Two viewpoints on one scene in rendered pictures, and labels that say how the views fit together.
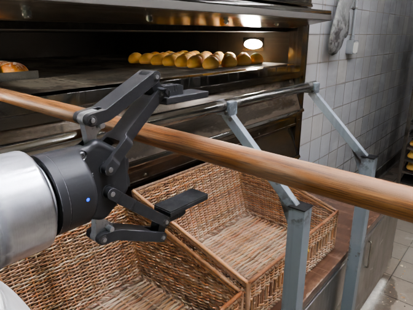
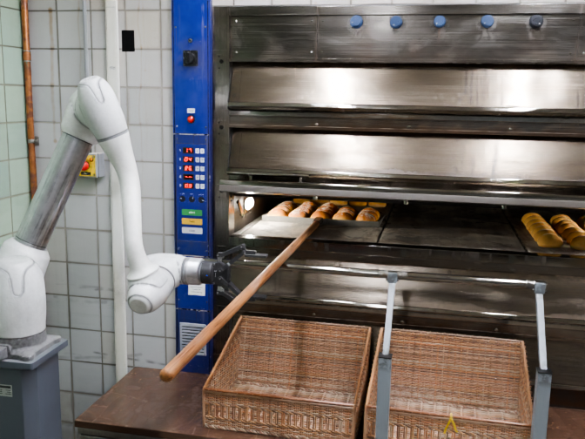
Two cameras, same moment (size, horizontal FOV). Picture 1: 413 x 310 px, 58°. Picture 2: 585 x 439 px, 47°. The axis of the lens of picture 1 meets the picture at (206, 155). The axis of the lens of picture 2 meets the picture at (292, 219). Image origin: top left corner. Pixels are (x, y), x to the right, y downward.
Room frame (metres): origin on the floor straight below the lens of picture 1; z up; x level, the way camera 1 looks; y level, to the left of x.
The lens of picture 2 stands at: (-0.48, -1.86, 1.75)
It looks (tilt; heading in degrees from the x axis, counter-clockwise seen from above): 10 degrees down; 61
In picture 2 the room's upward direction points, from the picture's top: 1 degrees clockwise
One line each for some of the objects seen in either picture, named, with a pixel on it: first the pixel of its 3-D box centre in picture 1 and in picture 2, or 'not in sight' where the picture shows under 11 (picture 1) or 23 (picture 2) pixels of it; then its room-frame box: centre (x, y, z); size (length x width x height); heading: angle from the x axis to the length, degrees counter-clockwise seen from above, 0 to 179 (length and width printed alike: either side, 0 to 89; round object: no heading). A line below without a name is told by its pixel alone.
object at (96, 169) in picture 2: not in sight; (90, 165); (0.14, 1.04, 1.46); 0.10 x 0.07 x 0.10; 139
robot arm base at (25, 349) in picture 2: not in sight; (15, 341); (-0.27, 0.20, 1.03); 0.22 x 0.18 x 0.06; 51
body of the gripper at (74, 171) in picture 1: (84, 182); (216, 273); (0.33, 0.12, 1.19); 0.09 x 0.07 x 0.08; 139
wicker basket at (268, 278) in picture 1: (239, 220); (447, 390); (1.14, -0.11, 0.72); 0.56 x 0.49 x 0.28; 138
